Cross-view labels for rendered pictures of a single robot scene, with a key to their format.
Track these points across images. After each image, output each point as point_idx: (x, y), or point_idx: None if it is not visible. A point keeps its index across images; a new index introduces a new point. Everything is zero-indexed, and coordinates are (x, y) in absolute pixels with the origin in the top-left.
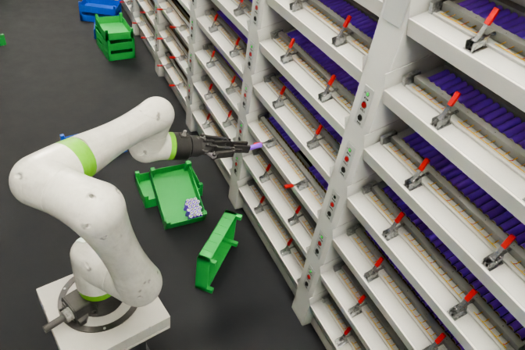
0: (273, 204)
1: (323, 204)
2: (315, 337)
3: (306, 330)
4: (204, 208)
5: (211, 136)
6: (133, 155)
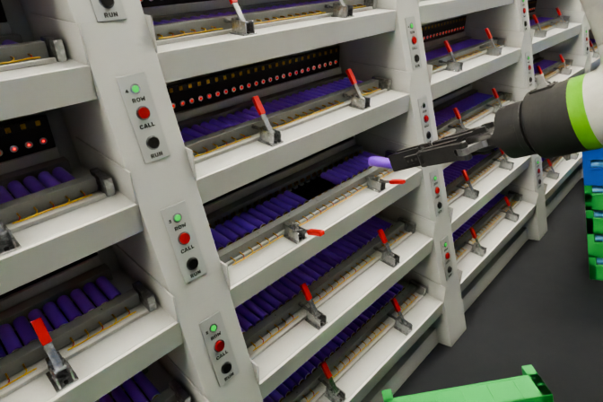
0: (366, 297)
1: (418, 138)
2: (467, 315)
3: (467, 324)
4: None
5: (447, 145)
6: None
